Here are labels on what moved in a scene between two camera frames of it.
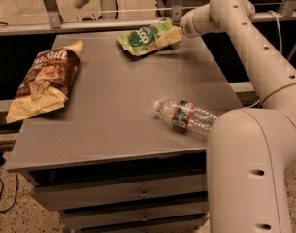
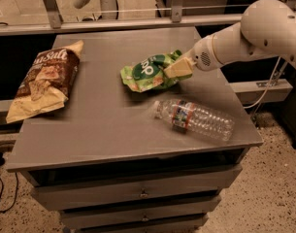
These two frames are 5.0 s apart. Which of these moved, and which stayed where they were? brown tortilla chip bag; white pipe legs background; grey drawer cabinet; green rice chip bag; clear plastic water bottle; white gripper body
Moved: white gripper body; green rice chip bag
Stayed: grey drawer cabinet; clear plastic water bottle; brown tortilla chip bag; white pipe legs background
